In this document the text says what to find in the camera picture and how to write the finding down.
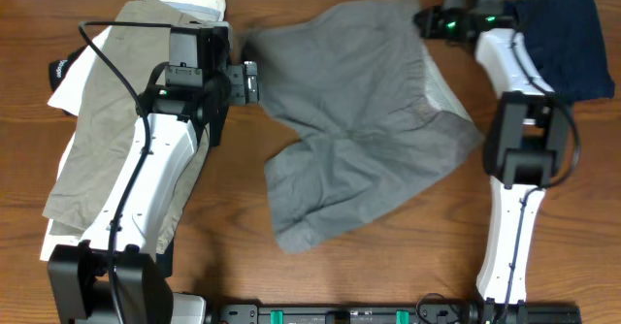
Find khaki folded shorts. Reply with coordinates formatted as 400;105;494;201
42;0;214;255

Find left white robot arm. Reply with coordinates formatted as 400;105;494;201
48;61;259;323

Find grey shorts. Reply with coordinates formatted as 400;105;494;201
243;0;482;253

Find black garment with logo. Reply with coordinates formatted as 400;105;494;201
47;0;100;91

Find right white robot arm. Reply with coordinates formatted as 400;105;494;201
412;6;581;324

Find light blue folded garment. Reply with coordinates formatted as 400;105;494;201
165;1;223;21

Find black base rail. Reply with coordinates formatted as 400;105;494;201
210;300;582;324

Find dark navy folded garment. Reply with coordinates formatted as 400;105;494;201
505;0;615;102

